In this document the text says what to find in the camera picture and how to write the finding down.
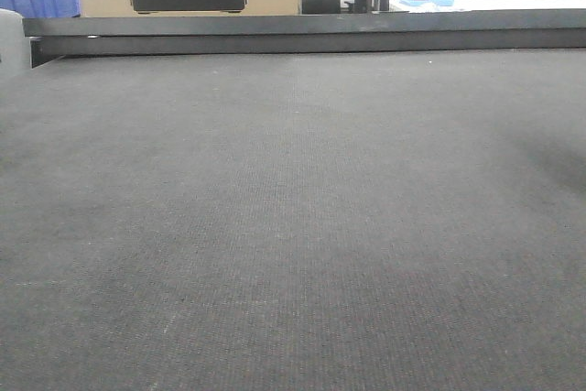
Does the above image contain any black conveyor belt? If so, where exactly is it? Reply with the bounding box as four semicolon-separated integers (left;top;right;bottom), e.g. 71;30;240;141
1;49;585;390

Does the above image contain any grey conveyor end cover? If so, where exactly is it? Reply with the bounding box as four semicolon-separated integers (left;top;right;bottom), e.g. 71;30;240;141
0;9;31;83

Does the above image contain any blue tray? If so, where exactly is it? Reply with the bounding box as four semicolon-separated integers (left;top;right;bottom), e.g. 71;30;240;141
398;0;455;7

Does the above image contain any white table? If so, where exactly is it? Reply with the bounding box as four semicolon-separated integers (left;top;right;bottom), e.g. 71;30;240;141
389;0;585;13

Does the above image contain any black conveyor side rail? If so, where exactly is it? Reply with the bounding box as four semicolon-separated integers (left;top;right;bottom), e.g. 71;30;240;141
23;9;585;58

